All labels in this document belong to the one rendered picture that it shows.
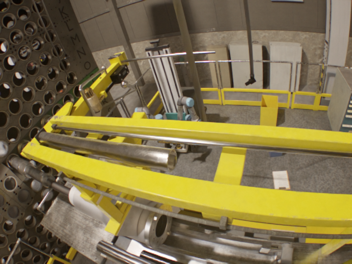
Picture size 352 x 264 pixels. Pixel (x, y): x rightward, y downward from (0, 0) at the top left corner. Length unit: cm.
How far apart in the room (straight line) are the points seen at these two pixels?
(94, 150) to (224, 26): 798
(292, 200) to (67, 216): 222
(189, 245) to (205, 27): 796
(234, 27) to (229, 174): 789
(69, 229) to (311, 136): 219
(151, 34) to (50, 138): 885
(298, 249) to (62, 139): 163
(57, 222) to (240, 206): 221
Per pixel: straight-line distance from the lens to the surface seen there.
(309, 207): 46
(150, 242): 123
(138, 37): 995
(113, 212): 102
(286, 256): 147
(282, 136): 57
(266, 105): 394
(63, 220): 240
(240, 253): 157
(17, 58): 330
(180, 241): 164
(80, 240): 214
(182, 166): 326
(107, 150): 68
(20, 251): 383
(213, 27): 852
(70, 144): 85
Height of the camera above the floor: 252
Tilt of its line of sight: 41 degrees down
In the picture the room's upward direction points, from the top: 18 degrees counter-clockwise
